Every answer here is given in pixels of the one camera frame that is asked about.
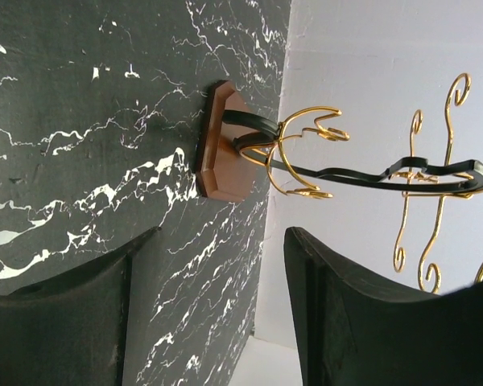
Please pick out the brown wooden rack base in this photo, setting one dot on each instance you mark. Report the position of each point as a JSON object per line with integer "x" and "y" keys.
{"x": 221, "y": 172}

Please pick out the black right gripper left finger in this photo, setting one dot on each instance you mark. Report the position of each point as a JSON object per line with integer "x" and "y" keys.
{"x": 71, "y": 328}

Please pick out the gold wire glass rack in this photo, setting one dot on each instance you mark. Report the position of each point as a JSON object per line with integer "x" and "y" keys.
{"x": 412, "y": 176}

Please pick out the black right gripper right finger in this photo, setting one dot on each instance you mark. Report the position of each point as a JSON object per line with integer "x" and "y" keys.
{"x": 356, "y": 327}

